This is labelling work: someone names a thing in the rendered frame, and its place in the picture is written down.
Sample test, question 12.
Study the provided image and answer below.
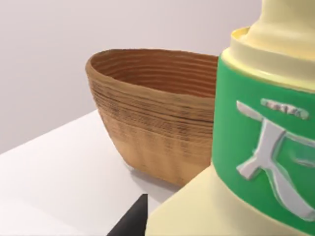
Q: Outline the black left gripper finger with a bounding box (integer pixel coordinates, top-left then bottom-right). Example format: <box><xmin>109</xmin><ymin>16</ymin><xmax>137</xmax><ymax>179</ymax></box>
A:
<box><xmin>107</xmin><ymin>193</ymin><xmax>149</xmax><ymax>236</ymax></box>

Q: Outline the cream and green trophy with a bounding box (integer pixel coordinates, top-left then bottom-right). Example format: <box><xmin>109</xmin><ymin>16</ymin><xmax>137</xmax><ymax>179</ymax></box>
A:
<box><xmin>144</xmin><ymin>0</ymin><xmax>315</xmax><ymax>236</ymax></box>

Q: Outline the brown woven basket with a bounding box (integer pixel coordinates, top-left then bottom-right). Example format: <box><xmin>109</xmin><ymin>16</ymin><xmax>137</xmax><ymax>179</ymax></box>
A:
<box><xmin>85</xmin><ymin>48</ymin><xmax>219</xmax><ymax>187</ymax></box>

